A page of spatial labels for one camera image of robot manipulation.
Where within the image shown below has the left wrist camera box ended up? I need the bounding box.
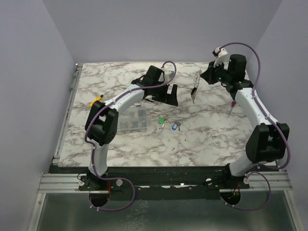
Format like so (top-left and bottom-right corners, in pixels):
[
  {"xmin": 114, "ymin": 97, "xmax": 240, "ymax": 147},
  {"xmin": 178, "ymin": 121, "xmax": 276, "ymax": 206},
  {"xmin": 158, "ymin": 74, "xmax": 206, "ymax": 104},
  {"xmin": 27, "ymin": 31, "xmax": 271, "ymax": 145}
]
[{"xmin": 158, "ymin": 67, "xmax": 175, "ymax": 83}]

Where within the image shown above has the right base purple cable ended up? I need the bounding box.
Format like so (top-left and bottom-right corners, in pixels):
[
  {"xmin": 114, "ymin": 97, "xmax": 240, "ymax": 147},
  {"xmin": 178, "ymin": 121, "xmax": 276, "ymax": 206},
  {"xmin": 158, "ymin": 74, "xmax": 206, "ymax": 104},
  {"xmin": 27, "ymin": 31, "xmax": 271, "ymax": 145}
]
[{"xmin": 223, "ymin": 170, "xmax": 272, "ymax": 211}]

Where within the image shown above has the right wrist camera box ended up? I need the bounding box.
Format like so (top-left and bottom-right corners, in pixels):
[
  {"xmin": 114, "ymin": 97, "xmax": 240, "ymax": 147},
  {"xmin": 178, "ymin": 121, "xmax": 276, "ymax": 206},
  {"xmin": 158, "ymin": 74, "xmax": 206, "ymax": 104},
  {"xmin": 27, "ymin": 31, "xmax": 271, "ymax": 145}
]
[{"xmin": 212, "ymin": 47, "xmax": 228, "ymax": 67}]

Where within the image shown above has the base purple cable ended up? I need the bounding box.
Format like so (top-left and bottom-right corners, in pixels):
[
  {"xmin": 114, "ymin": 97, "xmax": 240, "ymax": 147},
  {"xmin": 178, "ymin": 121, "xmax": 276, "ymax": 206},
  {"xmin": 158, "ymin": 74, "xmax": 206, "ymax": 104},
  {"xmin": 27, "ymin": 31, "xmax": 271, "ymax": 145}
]
[
  {"xmin": 96, "ymin": 177, "xmax": 135, "ymax": 212},
  {"xmin": 223, "ymin": 170, "xmax": 272, "ymax": 211}
]

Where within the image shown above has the clear plastic parts box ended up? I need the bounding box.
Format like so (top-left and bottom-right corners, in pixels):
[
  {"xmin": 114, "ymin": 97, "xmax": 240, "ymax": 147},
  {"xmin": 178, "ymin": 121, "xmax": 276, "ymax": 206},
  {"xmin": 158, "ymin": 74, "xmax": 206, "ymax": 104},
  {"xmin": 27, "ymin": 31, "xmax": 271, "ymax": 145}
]
[{"xmin": 117, "ymin": 105, "xmax": 148, "ymax": 132}]

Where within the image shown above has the large metal key ring disc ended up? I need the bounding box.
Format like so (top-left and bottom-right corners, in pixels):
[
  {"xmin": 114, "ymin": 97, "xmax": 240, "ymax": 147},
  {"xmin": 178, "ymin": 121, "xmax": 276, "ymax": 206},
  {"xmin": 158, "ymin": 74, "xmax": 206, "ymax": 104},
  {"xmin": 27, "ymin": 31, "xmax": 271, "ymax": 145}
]
[{"xmin": 193, "ymin": 70, "xmax": 202, "ymax": 89}]

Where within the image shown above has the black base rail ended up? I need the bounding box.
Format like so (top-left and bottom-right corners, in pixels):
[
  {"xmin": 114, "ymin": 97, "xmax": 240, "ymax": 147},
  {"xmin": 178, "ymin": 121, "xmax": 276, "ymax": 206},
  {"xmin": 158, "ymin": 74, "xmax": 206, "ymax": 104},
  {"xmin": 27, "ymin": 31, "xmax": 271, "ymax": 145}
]
[{"xmin": 79, "ymin": 166, "xmax": 249, "ymax": 201}]

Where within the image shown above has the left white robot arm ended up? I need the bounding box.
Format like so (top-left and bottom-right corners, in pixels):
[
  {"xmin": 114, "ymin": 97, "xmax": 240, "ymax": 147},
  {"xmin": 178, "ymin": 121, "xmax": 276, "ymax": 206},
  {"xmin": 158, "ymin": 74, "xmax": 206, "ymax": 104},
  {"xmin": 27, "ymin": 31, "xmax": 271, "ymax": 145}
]
[{"xmin": 85, "ymin": 61, "xmax": 179, "ymax": 190}]

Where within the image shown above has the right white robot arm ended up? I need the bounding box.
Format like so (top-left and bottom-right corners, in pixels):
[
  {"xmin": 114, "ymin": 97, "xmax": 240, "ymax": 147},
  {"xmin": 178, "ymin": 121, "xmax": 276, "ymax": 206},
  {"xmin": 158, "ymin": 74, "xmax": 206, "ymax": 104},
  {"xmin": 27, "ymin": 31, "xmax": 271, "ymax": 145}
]
[{"xmin": 200, "ymin": 53, "xmax": 290, "ymax": 188}]

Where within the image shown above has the yellow handled screwdriver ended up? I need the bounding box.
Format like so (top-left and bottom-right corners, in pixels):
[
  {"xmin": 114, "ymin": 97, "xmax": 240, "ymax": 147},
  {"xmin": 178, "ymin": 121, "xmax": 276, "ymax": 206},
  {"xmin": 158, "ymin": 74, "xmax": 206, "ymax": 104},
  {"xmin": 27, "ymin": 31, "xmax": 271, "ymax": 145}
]
[{"xmin": 90, "ymin": 90, "xmax": 109, "ymax": 107}]

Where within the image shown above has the green key tag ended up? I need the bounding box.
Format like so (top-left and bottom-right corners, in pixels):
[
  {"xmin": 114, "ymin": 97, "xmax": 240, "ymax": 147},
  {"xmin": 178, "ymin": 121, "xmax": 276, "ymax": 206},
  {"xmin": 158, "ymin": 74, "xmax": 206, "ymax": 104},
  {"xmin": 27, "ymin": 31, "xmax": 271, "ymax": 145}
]
[{"xmin": 158, "ymin": 118, "xmax": 168, "ymax": 127}]

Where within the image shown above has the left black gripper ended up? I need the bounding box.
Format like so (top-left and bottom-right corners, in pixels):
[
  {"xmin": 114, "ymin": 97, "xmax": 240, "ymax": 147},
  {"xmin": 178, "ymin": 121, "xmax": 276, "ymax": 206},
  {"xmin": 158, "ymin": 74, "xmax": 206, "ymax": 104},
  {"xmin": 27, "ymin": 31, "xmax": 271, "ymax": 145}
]
[{"xmin": 152, "ymin": 81, "xmax": 178, "ymax": 106}]

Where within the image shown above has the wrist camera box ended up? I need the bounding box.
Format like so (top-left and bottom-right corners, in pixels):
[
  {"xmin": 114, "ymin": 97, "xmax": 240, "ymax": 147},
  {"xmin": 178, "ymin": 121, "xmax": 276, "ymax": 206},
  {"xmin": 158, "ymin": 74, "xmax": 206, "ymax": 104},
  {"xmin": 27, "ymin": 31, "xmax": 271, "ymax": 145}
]
[
  {"xmin": 158, "ymin": 67, "xmax": 175, "ymax": 83},
  {"xmin": 212, "ymin": 47, "xmax": 228, "ymax": 67}
]

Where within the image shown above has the blue key tag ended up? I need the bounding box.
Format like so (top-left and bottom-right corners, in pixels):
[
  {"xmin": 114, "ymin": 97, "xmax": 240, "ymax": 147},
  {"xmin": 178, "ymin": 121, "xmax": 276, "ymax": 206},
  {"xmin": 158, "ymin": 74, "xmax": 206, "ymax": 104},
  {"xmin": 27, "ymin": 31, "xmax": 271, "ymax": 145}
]
[{"xmin": 172, "ymin": 122, "xmax": 181, "ymax": 131}]

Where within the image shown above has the aluminium frame rail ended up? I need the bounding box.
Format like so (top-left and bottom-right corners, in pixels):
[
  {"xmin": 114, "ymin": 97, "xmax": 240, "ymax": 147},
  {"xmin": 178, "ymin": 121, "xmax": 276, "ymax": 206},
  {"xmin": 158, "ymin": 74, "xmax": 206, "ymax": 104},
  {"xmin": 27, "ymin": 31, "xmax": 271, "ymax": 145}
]
[{"xmin": 27, "ymin": 64, "xmax": 83, "ymax": 231}]

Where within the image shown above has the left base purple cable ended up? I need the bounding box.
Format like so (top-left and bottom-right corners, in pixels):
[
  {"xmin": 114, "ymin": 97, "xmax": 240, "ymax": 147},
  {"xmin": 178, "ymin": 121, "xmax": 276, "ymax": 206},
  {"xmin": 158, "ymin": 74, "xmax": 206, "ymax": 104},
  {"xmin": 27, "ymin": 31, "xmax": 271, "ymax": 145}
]
[{"xmin": 96, "ymin": 177, "xmax": 135, "ymax": 212}]

